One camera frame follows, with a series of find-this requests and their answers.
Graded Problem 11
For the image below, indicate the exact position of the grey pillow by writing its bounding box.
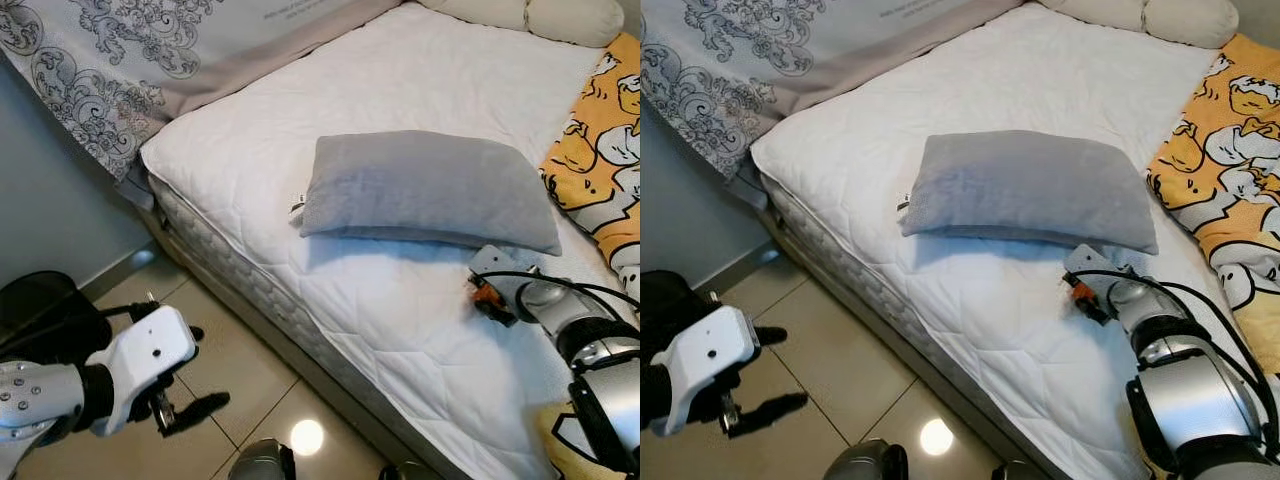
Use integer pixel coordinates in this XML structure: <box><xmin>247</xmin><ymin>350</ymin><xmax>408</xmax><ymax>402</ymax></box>
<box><xmin>900</xmin><ymin>130</ymin><xmax>1159</xmax><ymax>256</ymax></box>
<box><xmin>300</xmin><ymin>130</ymin><xmax>563</xmax><ymax>257</ymax></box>

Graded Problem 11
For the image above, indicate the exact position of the yellow cartoon print blanket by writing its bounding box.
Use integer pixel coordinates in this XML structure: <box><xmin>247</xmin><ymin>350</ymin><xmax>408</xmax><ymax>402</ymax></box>
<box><xmin>533</xmin><ymin>32</ymin><xmax>641</xmax><ymax>480</ymax></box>
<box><xmin>1145</xmin><ymin>32</ymin><xmax>1280</xmax><ymax>376</ymax></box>

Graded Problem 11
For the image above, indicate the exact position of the grey robot left leg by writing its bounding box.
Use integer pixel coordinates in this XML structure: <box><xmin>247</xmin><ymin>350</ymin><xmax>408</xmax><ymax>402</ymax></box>
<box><xmin>825</xmin><ymin>438</ymin><xmax>909</xmax><ymax>480</ymax></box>
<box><xmin>228</xmin><ymin>438</ymin><xmax>297</xmax><ymax>480</ymax></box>

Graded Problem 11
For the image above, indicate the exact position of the dark bed base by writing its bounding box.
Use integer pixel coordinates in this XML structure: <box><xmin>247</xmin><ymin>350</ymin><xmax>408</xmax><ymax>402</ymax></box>
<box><xmin>150</xmin><ymin>215</ymin><xmax>446</xmax><ymax>480</ymax></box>
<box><xmin>760</xmin><ymin>215</ymin><xmax>1056</xmax><ymax>480</ymax></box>

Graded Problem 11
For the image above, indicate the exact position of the white quilted mattress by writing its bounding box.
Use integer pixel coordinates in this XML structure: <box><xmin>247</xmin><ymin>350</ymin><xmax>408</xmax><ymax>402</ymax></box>
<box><xmin>140</xmin><ymin>0</ymin><xmax>641</xmax><ymax>480</ymax></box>
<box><xmin>750</xmin><ymin>0</ymin><xmax>1280</xmax><ymax>480</ymax></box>

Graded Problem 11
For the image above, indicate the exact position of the black rounded object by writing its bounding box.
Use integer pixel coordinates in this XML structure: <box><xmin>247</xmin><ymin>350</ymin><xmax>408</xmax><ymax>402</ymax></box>
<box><xmin>640</xmin><ymin>270</ymin><xmax>701</xmax><ymax>341</ymax></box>
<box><xmin>0</xmin><ymin>270</ymin><xmax>113</xmax><ymax>351</ymax></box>

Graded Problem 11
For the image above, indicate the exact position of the grey printed headboard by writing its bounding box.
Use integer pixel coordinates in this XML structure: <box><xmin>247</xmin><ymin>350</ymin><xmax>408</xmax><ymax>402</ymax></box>
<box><xmin>640</xmin><ymin>0</ymin><xmax>1021</xmax><ymax>186</ymax></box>
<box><xmin>0</xmin><ymin>0</ymin><xmax>401</xmax><ymax>186</ymax></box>

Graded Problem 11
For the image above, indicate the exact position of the short cream bolster cushion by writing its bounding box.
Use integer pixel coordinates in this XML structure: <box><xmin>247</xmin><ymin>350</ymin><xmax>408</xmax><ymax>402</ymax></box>
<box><xmin>525</xmin><ymin>0</ymin><xmax>626</xmax><ymax>49</ymax></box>
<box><xmin>1143</xmin><ymin>0</ymin><xmax>1241</xmax><ymax>49</ymax></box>

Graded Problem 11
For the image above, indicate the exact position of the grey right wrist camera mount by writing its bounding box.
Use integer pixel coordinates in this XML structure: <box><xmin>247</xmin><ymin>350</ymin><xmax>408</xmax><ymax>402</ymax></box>
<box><xmin>468</xmin><ymin>245</ymin><xmax>546</xmax><ymax>301</ymax></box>
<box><xmin>1062</xmin><ymin>243</ymin><xmax>1136</xmax><ymax>301</ymax></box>

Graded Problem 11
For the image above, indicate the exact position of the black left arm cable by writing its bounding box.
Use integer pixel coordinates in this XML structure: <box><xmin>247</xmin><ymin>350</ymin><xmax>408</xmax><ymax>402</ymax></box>
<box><xmin>60</xmin><ymin>295</ymin><xmax>161</xmax><ymax>326</ymax></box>

